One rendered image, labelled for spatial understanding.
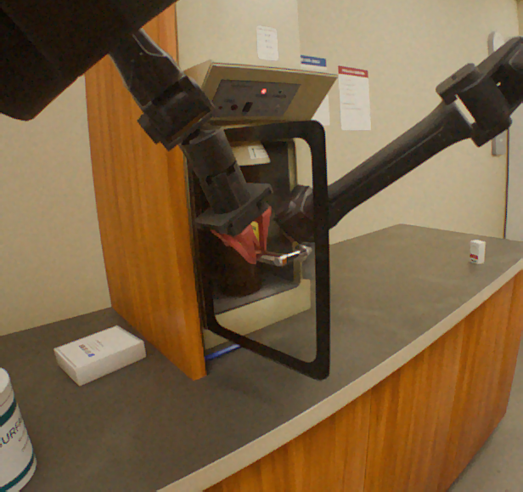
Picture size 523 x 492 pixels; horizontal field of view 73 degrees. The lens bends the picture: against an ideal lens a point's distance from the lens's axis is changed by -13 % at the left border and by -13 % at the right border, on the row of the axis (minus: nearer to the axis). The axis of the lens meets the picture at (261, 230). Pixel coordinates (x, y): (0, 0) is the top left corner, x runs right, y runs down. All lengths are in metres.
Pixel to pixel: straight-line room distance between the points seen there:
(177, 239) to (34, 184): 0.55
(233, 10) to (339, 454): 0.94
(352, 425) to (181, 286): 0.45
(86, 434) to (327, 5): 1.67
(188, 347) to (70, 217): 0.56
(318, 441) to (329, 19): 1.53
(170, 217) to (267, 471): 0.46
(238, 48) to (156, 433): 0.74
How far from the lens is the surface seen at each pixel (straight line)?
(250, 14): 0.92
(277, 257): 0.55
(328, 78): 0.89
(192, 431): 0.67
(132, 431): 0.69
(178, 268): 0.69
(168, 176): 0.67
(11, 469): 0.63
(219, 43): 0.85
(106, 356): 0.84
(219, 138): 0.51
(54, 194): 1.14
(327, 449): 0.85
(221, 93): 0.75
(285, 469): 0.78
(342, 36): 1.82
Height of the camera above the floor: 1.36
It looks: 12 degrees down
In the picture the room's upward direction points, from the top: 3 degrees counter-clockwise
